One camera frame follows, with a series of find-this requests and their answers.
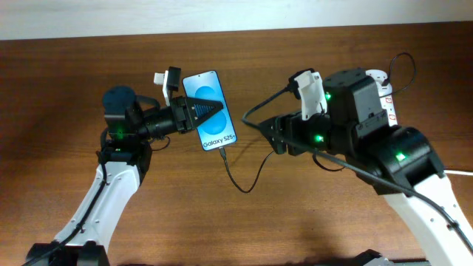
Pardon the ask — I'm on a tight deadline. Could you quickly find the white power strip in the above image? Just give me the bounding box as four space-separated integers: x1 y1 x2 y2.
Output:
380 95 398 126

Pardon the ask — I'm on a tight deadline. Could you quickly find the black right camera cable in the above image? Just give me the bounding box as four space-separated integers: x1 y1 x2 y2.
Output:
241 84 473 256

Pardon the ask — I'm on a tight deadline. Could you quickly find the white USB charger plug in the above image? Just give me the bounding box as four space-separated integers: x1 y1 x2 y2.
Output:
365 69 392 98

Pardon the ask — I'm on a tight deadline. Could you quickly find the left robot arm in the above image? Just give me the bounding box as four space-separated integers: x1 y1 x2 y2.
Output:
26 86 223 265

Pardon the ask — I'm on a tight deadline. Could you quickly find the blue screen smartphone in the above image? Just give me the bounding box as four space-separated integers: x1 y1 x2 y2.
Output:
183 70 237 151

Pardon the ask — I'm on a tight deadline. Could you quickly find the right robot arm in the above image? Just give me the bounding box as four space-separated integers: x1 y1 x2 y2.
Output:
258 69 472 265

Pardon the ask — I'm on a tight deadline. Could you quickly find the black charging cable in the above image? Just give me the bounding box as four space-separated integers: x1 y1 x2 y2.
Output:
218 52 418 194

